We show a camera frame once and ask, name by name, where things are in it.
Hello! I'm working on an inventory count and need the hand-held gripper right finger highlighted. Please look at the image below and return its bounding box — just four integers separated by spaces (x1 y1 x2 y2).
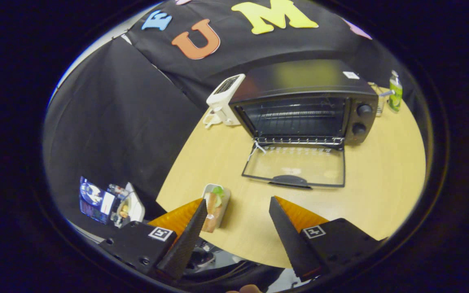
269 197 382 282

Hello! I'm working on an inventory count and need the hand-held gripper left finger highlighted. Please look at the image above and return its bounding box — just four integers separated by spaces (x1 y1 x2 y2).
99 199 208 280

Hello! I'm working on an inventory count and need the toast sandwich with lettuce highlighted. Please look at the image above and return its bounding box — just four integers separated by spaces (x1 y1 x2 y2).
202 186 225 233

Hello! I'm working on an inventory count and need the black toaster oven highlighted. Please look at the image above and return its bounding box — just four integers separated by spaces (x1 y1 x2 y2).
230 60 379 189

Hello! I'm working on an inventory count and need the white plate with food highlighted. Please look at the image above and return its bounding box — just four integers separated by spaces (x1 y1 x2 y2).
114 182 146 227

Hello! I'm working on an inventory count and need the white pop-up toaster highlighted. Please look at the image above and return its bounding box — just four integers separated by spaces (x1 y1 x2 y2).
206 74 246 127

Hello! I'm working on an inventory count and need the white rectangular tray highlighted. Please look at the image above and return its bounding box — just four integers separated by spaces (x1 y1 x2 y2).
201 184 231 231

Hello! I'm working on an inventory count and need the small clear bottle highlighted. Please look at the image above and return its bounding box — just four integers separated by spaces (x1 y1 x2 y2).
107 184 129 200

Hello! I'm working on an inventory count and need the blue printed box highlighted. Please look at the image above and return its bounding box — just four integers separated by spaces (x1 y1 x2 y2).
79 176 116 225

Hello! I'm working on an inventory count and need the clear glass mug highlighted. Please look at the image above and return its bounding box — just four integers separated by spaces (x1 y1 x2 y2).
370 83 394 117

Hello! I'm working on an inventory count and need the green label plastic bottle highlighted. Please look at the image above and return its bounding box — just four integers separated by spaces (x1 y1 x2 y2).
388 70 403 114

